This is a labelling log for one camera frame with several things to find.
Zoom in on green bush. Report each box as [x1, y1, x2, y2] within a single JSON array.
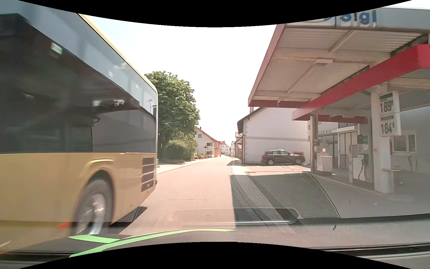
[[163, 138, 198, 161]]

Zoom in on white gabled building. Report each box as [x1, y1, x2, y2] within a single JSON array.
[[237, 107, 311, 164]]

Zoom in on white house with red roof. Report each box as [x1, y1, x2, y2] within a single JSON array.
[[195, 127, 222, 158]]

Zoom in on pale pavement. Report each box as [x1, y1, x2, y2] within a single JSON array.
[[157, 157, 211, 175]]

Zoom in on petrol station canopy building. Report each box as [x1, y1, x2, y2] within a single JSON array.
[[248, 7, 430, 194]]

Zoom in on grey asphalt road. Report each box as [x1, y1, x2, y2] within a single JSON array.
[[120, 156, 243, 237]]

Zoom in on white box cabinet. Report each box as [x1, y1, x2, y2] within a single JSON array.
[[316, 155, 333, 176]]

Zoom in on row of distant houses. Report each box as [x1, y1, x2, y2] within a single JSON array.
[[219, 140, 238, 157]]

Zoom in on dark parked car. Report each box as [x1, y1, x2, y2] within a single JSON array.
[[261, 149, 306, 166]]

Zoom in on yellow bus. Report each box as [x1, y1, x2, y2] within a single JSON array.
[[0, 0, 159, 258]]

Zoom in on large green tree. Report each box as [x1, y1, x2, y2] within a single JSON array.
[[144, 71, 201, 159]]

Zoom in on petrol pump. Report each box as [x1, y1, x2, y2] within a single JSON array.
[[349, 134, 371, 184]]

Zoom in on grey station forecourt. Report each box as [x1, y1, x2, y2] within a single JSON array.
[[231, 164, 430, 219]]

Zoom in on car's own bonnet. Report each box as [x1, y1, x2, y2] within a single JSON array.
[[0, 212, 430, 262]]

